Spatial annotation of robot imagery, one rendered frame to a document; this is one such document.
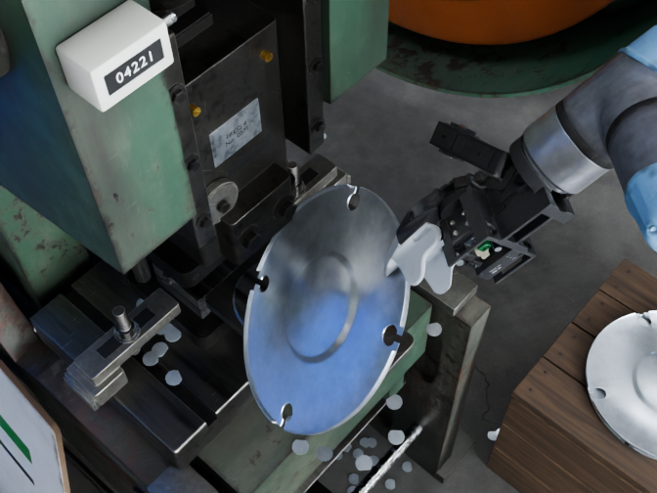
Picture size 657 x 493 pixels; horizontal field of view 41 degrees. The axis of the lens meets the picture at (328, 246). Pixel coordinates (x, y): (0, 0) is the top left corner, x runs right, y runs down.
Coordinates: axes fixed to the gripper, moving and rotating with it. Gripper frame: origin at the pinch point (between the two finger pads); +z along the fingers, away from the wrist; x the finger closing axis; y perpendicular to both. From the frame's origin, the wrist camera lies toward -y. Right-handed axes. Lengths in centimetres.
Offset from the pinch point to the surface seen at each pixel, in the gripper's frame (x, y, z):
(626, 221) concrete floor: 124, -66, 24
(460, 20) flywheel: 8.2, -30.3, -13.4
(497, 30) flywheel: 9.8, -26.2, -16.4
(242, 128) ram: -15.6, -14.6, 2.7
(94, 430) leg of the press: -7, -4, 54
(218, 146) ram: -17.8, -12.4, 4.3
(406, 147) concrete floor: 87, -101, 55
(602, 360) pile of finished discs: 74, -14, 19
